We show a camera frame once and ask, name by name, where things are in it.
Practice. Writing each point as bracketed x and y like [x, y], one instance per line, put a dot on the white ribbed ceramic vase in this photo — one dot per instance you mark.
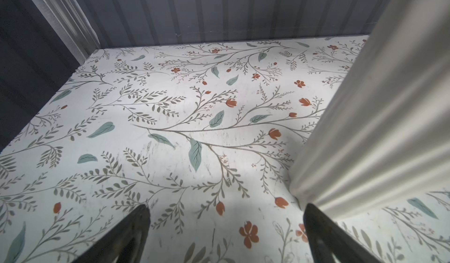
[385, 135]

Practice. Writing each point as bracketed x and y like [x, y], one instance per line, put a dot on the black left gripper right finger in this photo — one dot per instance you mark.
[329, 243]

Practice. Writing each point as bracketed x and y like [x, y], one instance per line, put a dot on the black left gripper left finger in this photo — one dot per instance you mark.
[124, 243]

